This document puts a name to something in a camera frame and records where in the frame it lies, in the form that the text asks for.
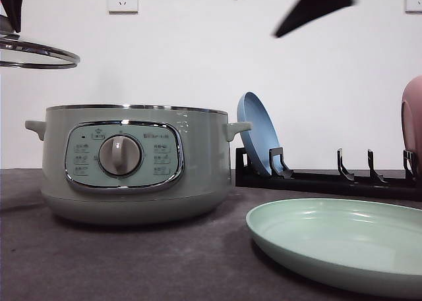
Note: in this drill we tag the pink plate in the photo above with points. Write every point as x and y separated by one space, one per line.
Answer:
411 120

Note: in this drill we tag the green electric steamer pot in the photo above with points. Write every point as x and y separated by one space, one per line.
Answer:
129 164

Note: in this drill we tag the black dish rack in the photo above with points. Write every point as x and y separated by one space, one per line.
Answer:
281 178

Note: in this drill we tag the blue plate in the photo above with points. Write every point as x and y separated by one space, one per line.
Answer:
263 136

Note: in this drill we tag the green plate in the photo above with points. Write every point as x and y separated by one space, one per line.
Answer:
376 246

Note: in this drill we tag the glass steamer lid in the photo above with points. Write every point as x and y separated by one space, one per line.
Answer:
18 45

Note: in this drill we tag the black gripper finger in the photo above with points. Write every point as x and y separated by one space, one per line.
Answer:
14 11
308 10

